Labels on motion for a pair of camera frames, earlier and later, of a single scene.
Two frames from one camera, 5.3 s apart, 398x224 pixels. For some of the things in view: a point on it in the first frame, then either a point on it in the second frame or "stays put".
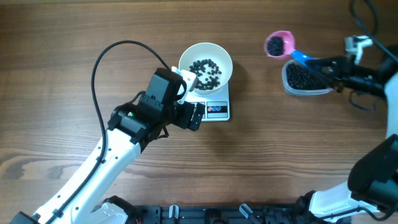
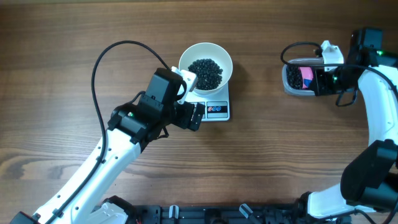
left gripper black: (188, 109) stays put
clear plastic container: (301, 92) stays put
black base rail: (218, 214) stays put
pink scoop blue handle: (280, 45) → (307, 76)
